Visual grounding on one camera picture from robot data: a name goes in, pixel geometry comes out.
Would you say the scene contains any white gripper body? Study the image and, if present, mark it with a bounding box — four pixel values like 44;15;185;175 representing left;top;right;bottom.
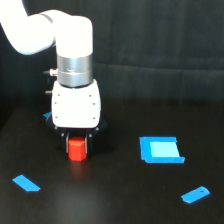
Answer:
46;80;107;131

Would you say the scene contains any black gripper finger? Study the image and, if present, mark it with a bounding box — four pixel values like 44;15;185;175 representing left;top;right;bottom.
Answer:
85;133;94;156
61;132;70;153

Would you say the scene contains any red hexagonal block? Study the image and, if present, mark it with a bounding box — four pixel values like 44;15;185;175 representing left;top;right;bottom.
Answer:
68;137;87;161

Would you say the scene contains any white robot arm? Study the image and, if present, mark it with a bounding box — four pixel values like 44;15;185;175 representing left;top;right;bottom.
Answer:
0;0;104;161

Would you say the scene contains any blue tape strip back left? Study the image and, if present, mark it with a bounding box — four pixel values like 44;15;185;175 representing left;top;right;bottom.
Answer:
43;112;51;119

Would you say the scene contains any blue tape strip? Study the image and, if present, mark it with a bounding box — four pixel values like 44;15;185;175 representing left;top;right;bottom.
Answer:
181;186;210;204
43;112;51;119
13;175;40;192

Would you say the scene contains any blue tape strip front left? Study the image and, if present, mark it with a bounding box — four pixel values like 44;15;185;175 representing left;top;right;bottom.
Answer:
13;175;40;192

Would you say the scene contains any black backdrop curtain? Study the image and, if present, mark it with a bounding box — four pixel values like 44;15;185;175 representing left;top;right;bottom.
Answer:
0;0;224;131

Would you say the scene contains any blue tape strip front right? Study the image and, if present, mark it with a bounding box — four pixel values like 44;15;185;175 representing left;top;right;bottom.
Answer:
181;186;210;204

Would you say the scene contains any blue square tape frame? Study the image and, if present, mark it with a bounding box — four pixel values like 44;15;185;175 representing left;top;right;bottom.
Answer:
139;137;185;164

